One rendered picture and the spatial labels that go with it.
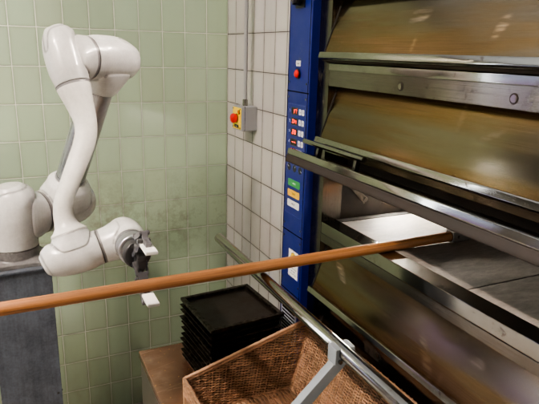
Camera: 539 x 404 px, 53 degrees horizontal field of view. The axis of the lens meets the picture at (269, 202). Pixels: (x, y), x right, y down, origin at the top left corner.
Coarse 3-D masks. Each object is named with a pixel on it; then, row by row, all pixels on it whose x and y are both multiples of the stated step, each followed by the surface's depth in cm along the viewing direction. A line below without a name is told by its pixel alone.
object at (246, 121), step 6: (234, 108) 227; (240, 108) 221; (246, 108) 221; (252, 108) 222; (240, 114) 222; (246, 114) 222; (252, 114) 223; (240, 120) 222; (246, 120) 222; (252, 120) 224; (234, 126) 228; (240, 126) 223; (246, 126) 223; (252, 126) 224
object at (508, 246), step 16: (288, 160) 169; (304, 160) 161; (336, 176) 145; (368, 192) 132; (384, 192) 127; (416, 192) 139; (400, 208) 121; (416, 208) 117; (464, 208) 127; (448, 224) 108; (464, 224) 104; (512, 224) 116; (480, 240) 101; (496, 240) 98; (512, 240) 95; (528, 256) 92
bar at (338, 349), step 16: (224, 240) 165; (240, 256) 153; (272, 288) 134; (288, 304) 126; (304, 320) 119; (320, 336) 113; (336, 336) 111; (336, 352) 106; (352, 352) 105; (336, 368) 108; (352, 368) 103; (368, 368) 100; (320, 384) 107; (368, 384) 98; (384, 384) 95; (304, 400) 107; (384, 400) 94; (400, 400) 91
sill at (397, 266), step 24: (336, 240) 176; (360, 240) 166; (384, 264) 153; (408, 264) 148; (432, 288) 136; (456, 288) 134; (456, 312) 129; (480, 312) 122; (504, 312) 122; (504, 336) 117; (528, 336) 112
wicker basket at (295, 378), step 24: (288, 336) 185; (312, 336) 186; (240, 360) 179; (288, 360) 188; (312, 360) 184; (216, 384) 177; (240, 384) 181; (264, 384) 186; (288, 384) 190; (336, 384) 171; (360, 384) 161
